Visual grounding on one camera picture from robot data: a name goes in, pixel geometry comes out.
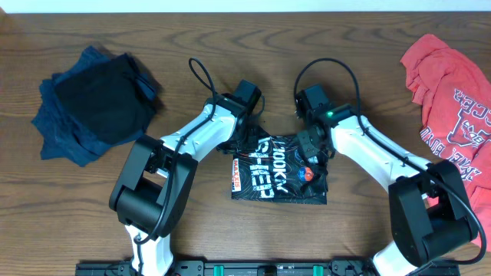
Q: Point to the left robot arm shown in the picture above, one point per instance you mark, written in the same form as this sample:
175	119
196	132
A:
152	189

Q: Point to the red soccer t-shirt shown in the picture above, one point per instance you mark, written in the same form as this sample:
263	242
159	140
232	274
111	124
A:
455	98

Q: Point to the folded navy blue garment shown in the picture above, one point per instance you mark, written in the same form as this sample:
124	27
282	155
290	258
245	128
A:
63	135

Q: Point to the folded black garment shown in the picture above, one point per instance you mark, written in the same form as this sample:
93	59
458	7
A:
112	99

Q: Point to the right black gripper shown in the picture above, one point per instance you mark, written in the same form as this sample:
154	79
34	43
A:
308	149

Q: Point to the black orange-patterned jersey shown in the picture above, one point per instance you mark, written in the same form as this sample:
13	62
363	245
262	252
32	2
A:
276	171

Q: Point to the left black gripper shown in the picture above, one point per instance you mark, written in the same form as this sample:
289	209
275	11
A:
255	131

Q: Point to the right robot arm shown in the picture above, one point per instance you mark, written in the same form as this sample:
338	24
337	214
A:
430	212

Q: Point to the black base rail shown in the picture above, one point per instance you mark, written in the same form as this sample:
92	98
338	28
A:
335	267

